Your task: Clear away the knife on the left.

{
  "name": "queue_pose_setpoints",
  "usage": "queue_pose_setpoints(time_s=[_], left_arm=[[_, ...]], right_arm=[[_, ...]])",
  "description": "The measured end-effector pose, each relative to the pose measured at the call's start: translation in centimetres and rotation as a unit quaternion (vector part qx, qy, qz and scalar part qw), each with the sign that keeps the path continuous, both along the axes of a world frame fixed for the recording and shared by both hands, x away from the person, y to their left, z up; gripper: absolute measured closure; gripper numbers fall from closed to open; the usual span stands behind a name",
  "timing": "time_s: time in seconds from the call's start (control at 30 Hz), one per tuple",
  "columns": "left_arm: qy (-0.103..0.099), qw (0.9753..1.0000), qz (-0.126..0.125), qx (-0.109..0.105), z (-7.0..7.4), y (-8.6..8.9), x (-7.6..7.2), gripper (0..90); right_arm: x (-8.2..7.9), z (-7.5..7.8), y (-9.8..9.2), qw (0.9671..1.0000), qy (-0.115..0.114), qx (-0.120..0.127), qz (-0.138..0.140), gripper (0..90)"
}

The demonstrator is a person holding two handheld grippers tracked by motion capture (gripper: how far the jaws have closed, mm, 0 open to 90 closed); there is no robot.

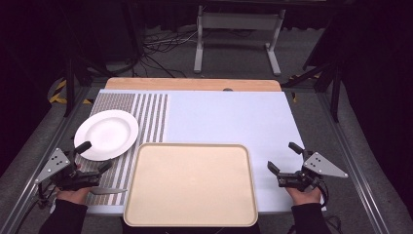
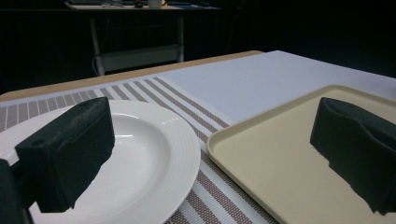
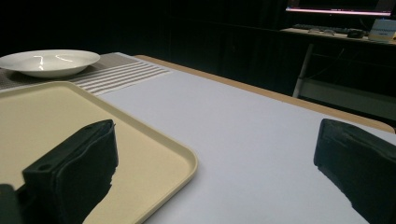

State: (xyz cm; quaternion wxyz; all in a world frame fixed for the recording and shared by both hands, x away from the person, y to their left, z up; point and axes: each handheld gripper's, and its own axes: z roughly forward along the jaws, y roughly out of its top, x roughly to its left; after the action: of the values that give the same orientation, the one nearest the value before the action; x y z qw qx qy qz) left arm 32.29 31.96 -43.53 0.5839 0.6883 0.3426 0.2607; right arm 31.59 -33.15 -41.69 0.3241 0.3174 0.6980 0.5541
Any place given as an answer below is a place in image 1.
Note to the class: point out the person's left hand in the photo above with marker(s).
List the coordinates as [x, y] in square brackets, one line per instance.
[73, 195]

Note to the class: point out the person's right hand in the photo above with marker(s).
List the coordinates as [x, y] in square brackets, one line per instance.
[305, 196]

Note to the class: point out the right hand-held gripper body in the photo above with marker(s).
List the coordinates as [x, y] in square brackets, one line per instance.
[319, 166]

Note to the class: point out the aluminium frame rail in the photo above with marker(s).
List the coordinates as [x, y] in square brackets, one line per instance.
[352, 162]
[39, 161]

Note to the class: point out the grey metal stand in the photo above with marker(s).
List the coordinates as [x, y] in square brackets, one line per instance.
[238, 21]

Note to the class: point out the yellow black floor tape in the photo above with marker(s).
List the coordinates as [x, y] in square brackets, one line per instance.
[60, 94]

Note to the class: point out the black tripod stand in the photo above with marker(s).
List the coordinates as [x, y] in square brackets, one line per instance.
[328, 76]
[73, 70]

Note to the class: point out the striped woven placemat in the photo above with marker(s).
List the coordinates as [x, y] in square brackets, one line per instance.
[151, 117]

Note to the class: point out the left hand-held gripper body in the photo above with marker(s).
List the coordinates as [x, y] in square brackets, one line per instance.
[55, 164]

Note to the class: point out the white round plate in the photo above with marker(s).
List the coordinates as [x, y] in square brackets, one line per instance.
[108, 133]

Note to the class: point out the white table cover sheet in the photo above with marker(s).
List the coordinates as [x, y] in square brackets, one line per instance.
[233, 120]

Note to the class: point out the beige plastic tray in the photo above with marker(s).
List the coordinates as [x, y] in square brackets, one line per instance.
[191, 185]

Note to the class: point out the metal table knife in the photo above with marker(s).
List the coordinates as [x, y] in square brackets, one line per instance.
[110, 190]

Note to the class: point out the dark round table grommet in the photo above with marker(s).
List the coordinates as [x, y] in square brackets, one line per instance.
[227, 89]

